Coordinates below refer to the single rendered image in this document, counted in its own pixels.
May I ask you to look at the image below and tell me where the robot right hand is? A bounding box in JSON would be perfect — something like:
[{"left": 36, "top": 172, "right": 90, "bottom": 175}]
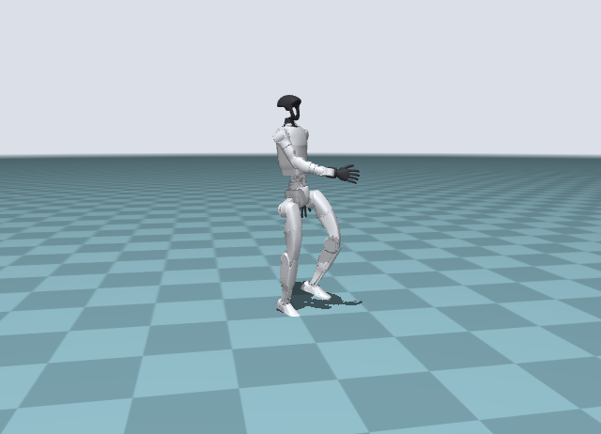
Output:
[{"left": 326, "top": 164, "right": 360, "bottom": 184}]

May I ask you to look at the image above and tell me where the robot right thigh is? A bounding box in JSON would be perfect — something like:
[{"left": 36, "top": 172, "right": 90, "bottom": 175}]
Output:
[{"left": 278, "top": 197, "right": 302, "bottom": 266}]

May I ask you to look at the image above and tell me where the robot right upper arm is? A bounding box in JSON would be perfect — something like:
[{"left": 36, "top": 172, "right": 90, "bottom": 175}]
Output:
[{"left": 273, "top": 129, "right": 305, "bottom": 169}]

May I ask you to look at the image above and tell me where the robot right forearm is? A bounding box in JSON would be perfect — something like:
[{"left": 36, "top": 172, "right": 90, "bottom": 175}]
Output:
[{"left": 293, "top": 158, "right": 334, "bottom": 177}]

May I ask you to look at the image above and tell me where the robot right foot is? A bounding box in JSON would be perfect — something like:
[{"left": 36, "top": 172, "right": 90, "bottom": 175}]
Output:
[{"left": 276, "top": 299, "right": 301, "bottom": 317}]

